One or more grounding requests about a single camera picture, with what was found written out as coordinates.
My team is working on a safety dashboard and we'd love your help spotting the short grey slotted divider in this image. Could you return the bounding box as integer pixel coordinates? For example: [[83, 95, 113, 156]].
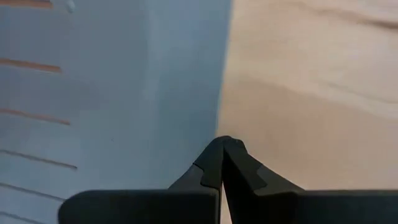
[[0, 0, 233, 224]]

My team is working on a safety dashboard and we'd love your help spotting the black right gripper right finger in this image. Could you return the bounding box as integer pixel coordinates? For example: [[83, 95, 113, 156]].
[[221, 136, 398, 224]]

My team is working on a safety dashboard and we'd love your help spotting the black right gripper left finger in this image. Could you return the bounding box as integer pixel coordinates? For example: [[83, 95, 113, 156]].
[[57, 136, 224, 224]]

